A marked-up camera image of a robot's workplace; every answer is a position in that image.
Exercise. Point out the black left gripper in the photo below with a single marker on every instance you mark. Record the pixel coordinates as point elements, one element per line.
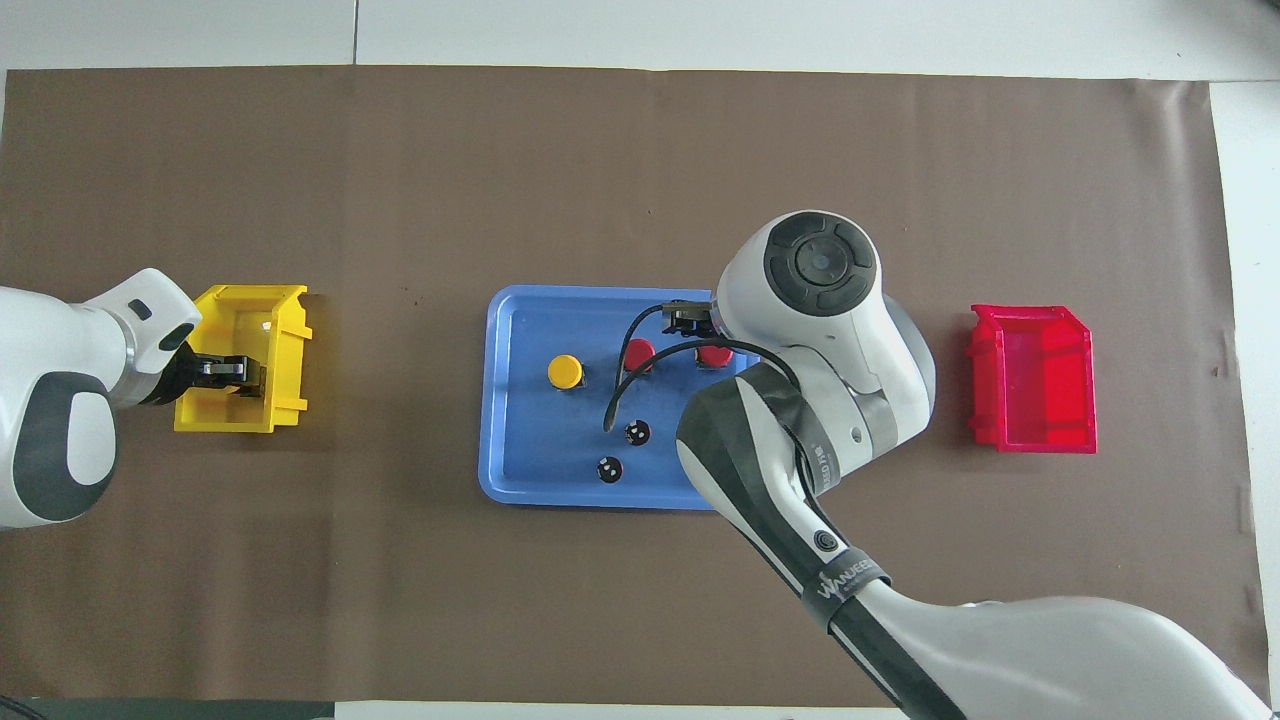
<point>180,375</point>

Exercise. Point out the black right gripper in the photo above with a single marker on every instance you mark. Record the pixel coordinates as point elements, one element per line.
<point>692,322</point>

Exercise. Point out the red push button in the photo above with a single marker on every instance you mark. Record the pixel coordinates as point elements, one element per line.
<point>712,358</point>
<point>642,352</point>

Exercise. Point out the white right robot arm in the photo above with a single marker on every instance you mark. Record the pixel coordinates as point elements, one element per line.
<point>850,330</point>

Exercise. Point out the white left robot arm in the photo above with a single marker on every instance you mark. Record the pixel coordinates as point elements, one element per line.
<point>50,340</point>

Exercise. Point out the blue plastic tray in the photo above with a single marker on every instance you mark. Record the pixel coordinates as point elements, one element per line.
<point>540,450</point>

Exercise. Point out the yellow plastic parts bin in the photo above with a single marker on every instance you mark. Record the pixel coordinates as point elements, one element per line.
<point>290,340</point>

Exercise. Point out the black cylindrical capacitor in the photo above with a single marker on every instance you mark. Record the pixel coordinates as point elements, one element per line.
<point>609,469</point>
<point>637,433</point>

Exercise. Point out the brown paper table mat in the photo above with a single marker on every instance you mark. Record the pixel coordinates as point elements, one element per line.
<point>400,600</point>

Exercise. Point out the red plastic parts bin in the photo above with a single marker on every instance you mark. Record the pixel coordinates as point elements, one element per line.
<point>1050,380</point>

